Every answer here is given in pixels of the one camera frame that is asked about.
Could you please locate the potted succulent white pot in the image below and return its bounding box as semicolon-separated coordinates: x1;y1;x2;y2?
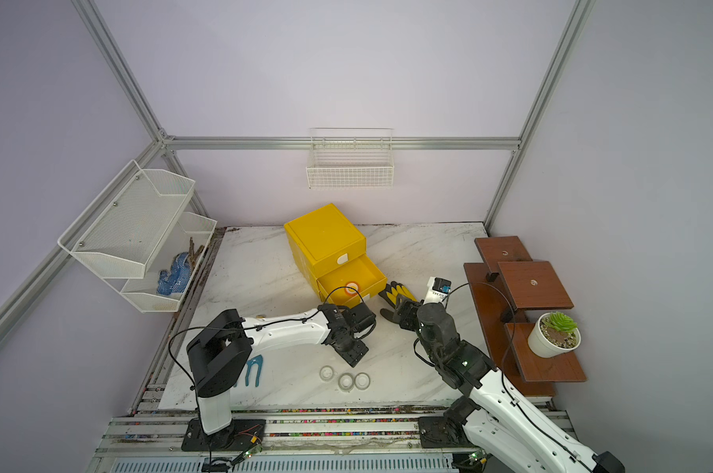
527;311;582;359

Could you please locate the white wire wall basket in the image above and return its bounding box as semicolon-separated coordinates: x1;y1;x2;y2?
306;127;395;190

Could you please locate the red tape roll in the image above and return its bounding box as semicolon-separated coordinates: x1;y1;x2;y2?
344;282;360;296

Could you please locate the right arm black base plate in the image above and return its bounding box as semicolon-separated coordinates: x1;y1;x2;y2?
418;416;474;449

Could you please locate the yellow black work glove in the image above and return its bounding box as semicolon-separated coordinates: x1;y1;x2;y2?
378;281;418;324

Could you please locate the brown pruning tool on shelf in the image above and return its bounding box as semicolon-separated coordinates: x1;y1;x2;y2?
186;238;205;270

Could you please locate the blue cloth item on shelf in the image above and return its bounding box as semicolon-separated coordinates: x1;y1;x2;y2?
157;252;192;297

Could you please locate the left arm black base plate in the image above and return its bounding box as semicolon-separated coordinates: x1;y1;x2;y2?
181;418;267;453

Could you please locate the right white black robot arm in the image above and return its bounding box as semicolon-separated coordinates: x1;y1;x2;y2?
395;296;626;472

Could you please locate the yellow plastic drawer cabinet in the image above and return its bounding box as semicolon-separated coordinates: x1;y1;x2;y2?
284;204;368;300

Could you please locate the white tape roll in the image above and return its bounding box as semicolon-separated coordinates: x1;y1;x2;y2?
338;372;356;392
354;372;371;390
319;366;335;382

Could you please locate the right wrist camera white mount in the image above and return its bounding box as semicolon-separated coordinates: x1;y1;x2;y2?
424;277;451;304

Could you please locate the white mesh two-tier wall shelf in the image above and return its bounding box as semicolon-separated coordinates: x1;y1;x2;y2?
58;161;217;313

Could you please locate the teal garden fork yellow handle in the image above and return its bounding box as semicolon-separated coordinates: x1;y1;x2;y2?
244;355;264;387

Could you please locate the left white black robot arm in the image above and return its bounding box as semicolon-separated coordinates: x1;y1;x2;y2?
186;304;377;435

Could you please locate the brown wooden stepped shelf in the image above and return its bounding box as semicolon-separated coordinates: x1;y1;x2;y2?
464;236;587;403

